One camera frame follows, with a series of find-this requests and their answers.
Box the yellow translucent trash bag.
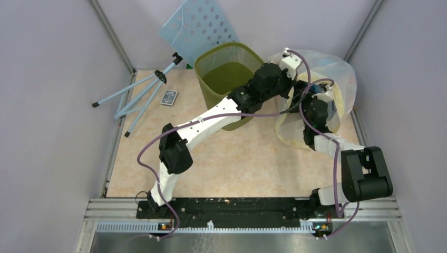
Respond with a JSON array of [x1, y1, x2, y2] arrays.
[[274, 73, 342, 150]]

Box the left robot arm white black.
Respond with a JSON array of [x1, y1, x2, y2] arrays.
[[148, 60, 303, 218]]

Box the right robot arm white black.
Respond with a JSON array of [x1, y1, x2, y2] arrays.
[[298, 90, 393, 217]]

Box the clear trash bag with waste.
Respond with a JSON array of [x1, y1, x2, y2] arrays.
[[267, 49, 357, 116]]

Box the green mesh trash bin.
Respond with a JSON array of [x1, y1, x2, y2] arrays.
[[195, 42, 264, 110]]

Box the light blue perforated board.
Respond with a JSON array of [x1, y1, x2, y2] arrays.
[[158, 0, 239, 66]]

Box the deck of playing cards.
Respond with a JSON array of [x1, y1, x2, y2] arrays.
[[160, 90, 178, 107]]

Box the light blue tripod stand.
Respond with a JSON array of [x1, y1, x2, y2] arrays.
[[91, 52, 183, 137]]

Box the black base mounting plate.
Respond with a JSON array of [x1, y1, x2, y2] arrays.
[[136, 197, 337, 229]]

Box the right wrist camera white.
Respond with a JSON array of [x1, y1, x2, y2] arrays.
[[318, 81, 335, 102]]

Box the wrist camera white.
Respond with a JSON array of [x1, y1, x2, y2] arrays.
[[278, 47, 302, 80], [318, 81, 335, 102]]

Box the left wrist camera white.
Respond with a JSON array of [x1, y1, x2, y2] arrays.
[[278, 47, 302, 80]]

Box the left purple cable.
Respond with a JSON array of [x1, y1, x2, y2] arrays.
[[137, 49, 312, 240]]

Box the purple cable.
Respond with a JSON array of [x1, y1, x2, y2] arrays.
[[137, 49, 312, 240], [298, 78, 361, 240]]

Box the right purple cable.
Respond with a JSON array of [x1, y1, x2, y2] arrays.
[[298, 78, 361, 240]]

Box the grey slotted cable duct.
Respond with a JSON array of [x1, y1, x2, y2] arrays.
[[96, 221, 315, 234]]

